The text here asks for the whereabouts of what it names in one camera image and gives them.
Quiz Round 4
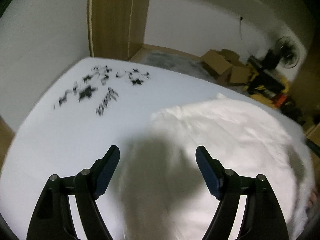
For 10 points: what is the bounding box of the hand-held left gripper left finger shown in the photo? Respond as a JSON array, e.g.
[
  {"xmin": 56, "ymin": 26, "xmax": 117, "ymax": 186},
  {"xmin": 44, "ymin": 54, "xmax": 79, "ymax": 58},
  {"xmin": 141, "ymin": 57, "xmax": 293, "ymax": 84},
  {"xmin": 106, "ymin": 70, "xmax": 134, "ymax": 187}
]
[{"xmin": 26, "ymin": 145, "xmax": 121, "ymax": 240}]

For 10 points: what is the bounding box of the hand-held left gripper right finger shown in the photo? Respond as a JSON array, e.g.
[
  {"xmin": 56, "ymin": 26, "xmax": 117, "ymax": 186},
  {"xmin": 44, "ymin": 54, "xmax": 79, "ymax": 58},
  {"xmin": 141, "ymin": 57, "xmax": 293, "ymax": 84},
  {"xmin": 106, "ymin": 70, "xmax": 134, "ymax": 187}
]
[{"xmin": 195, "ymin": 145, "xmax": 292, "ymax": 240}]

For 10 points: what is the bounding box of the white puffer jacket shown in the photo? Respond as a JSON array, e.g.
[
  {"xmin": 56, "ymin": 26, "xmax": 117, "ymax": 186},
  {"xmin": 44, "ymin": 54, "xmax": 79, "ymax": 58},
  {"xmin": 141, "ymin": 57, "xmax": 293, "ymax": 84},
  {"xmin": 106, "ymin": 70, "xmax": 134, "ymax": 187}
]
[{"xmin": 117, "ymin": 92, "xmax": 314, "ymax": 240}]

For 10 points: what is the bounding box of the black bag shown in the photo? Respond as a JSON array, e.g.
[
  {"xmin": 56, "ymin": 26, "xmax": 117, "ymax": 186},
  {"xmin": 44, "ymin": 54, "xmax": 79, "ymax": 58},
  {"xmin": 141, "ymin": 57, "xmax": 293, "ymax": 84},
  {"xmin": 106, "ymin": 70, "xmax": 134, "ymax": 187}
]
[{"xmin": 282, "ymin": 102, "xmax": 306, "ymax": 126}]

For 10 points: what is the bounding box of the orange box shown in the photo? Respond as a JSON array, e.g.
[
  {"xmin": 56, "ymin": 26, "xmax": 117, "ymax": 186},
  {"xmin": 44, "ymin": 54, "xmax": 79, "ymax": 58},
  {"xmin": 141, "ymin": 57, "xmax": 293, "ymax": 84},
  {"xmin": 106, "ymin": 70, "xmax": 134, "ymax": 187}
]
[{"xmin": 273, "ymin": 93, "xmax": 292, "ymax": 108}]

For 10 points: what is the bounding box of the open cardboard box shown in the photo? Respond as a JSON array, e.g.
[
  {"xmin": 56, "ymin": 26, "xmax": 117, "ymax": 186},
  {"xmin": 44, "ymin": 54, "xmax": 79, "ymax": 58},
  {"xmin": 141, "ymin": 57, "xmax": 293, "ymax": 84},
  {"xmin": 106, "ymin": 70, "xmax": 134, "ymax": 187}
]
[{"xmin": 200, "ymin": 49, "xmax": 251, "ymax": 86}]

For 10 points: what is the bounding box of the yellow black tool pile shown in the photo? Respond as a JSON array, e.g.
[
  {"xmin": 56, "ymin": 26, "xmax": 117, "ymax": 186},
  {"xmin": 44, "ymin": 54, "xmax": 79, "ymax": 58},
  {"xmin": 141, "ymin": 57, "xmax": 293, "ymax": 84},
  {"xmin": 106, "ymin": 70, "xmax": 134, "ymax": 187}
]
[{"xmin": 246, "ymin": 55, "xmax": 286, "ymax": 96}]

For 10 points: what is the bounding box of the black cylinder speaker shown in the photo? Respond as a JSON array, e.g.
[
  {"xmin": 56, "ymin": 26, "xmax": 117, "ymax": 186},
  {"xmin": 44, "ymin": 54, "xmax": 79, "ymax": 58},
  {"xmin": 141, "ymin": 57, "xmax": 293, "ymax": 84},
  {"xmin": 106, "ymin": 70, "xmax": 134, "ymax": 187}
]
[{"xmin": 264, "ymin": 49, "xmax": 280, "ymax": 68}]

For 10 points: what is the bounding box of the black standing fan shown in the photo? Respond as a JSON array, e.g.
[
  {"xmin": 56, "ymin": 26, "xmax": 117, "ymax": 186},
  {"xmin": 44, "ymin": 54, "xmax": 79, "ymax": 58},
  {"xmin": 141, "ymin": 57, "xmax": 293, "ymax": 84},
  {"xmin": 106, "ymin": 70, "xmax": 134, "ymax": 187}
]
[{"xmin": 274, "ymin": 37, "xmax": 300, "ymax": 69}]

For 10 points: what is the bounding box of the wooden wardrobe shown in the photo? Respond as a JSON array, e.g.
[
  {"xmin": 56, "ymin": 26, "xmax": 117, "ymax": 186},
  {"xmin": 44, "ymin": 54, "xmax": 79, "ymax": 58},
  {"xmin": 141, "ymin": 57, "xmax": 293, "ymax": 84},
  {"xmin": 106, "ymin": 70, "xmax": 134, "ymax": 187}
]
[{"xmin": 87, "ymin": 0, "xmax": 153, "ymax": 61}]

